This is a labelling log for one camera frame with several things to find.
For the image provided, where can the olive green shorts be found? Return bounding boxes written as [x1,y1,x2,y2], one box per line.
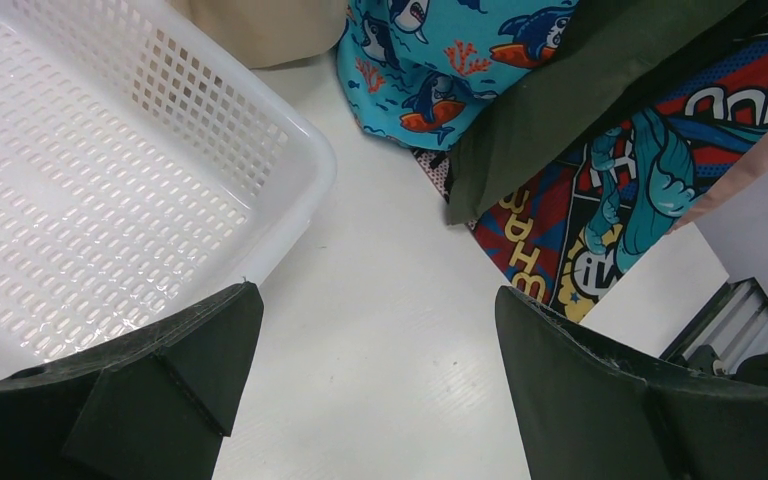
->
[446,1,768,224]

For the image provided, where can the dusty pink shorts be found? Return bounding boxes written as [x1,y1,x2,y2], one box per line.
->
[668,132,768,234]

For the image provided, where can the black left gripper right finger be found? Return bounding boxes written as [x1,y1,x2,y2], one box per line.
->
[495,287,768,479]

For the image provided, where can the comic print shorts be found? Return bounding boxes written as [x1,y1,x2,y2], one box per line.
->
[470,25,768,320]

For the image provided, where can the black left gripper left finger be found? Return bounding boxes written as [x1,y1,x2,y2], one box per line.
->
[0,282,264,479]

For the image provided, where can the turquoise shark print shorts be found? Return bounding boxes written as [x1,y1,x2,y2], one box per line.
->
[336,0,578,150]

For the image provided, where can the white perforated plastic basket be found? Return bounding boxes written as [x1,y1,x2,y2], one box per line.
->
[0,0,336,379]

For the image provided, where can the beige shorts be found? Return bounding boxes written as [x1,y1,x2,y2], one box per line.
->
[170,0,348,69]

